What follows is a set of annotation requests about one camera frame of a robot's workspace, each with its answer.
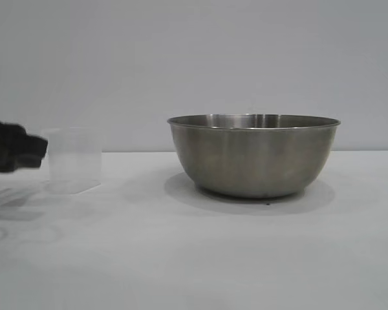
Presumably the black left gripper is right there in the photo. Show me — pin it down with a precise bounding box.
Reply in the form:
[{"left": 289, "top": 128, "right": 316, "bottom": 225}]
[{"left": 0, "top": 105, "right": 50, "bottom": 174}]

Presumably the clear plastic measuring cup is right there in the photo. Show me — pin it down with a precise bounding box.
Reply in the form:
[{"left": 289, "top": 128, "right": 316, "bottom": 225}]
[{"left": 39, "top": 127, "right": 103, "bottom": 195}]

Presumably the stainless steel mixing bowl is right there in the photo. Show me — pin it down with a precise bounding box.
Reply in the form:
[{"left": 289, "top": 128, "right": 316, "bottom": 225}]
[{"left": 166, "top": 113, "right": 341, "bottom": 200}]

